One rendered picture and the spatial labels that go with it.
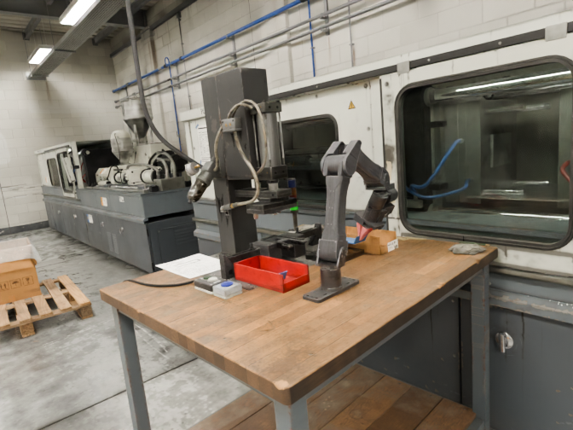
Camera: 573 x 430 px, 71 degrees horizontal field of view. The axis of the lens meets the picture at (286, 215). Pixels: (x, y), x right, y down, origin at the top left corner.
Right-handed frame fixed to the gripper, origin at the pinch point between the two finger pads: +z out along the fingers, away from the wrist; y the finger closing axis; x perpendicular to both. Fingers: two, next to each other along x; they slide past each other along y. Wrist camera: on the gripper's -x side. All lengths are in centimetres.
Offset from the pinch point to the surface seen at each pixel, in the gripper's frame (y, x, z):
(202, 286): 16, 56, 18
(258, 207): 29.0, 27.9, -0.4
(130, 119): 464, -118, 151
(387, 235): -1.3, -17.6, 1.9
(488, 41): 5, -38, -75
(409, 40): 174, -256, -54
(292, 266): 3.0, 31.0, 6.6
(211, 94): 75, 26, -27
